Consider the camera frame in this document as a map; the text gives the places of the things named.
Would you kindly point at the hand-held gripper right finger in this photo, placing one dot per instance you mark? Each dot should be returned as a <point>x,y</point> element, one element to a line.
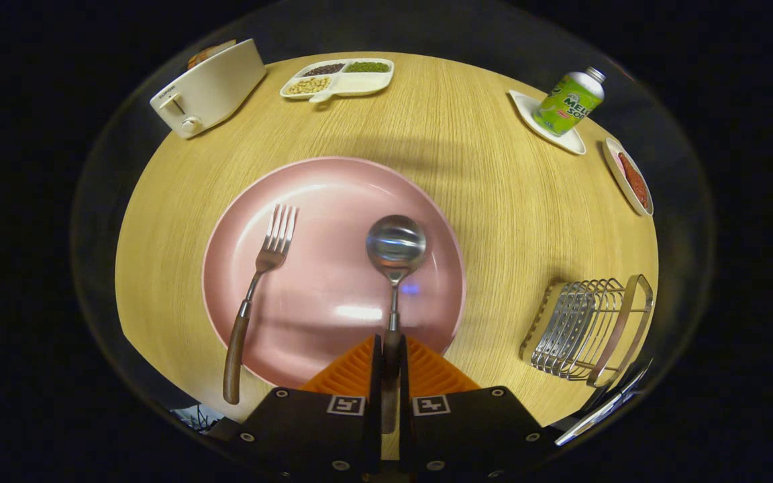
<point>474,436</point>

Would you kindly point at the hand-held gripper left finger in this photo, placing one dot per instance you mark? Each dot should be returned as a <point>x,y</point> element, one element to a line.
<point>306,436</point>

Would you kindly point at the pink round plate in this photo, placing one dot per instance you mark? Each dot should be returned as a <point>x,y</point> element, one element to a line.
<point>333,201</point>

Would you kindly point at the white oval food plate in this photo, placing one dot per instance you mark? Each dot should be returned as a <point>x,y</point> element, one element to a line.
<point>618,176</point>

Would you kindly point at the brown meat piece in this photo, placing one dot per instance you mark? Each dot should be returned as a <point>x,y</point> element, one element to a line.
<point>633,181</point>

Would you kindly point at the white square coaster dish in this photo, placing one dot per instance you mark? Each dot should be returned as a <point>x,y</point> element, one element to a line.
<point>565,142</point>

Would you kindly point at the green soda bottle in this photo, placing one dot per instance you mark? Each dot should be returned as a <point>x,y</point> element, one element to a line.
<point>568,104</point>

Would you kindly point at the pile of yellow soybeans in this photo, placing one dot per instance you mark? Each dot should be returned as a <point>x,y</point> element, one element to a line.
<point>308,85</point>

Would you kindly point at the white divided tray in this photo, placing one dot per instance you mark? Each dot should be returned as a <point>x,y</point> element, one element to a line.
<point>359,84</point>

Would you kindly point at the white toaster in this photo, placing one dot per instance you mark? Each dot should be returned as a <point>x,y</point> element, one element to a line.
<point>215,90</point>

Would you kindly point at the pile of dark beans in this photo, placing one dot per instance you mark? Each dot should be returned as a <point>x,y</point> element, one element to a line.
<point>323,69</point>

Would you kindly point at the pile of green beans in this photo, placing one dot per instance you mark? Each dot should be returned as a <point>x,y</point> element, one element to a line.
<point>368,67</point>

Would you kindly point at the brown toast slice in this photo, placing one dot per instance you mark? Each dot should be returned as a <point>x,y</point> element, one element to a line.
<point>209,54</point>

